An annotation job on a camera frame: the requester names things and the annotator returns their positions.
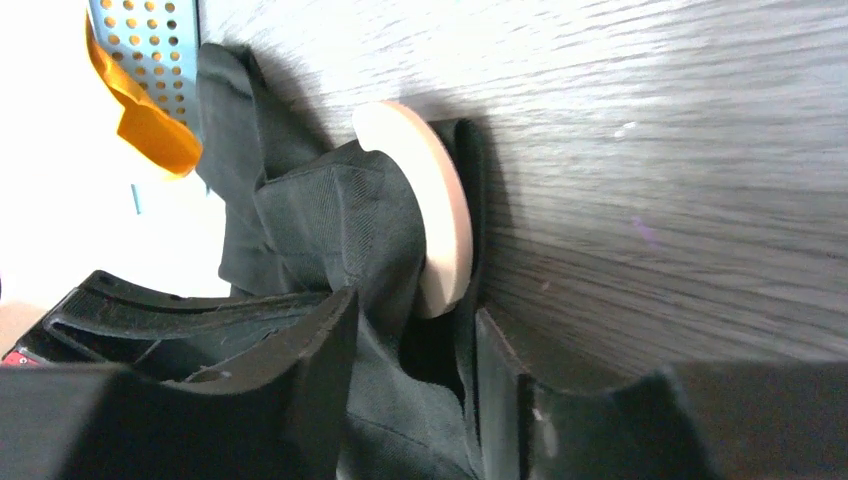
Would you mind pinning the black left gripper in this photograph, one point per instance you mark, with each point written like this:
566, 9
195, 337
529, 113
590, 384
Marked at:
168, 337

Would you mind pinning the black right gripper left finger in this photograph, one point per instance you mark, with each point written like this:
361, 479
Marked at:
277, 410

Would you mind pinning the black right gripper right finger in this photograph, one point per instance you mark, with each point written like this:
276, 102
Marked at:
546, 412

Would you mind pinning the black garment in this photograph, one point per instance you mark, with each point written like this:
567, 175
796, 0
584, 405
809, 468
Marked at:
302, 216

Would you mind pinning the cream hanger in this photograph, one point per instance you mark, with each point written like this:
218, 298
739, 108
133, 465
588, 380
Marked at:
408, 140

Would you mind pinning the yellow garment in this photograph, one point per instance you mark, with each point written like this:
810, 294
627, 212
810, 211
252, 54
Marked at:
146, 126

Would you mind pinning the blue plastic basket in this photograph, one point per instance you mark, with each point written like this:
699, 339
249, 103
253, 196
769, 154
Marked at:
156, 60

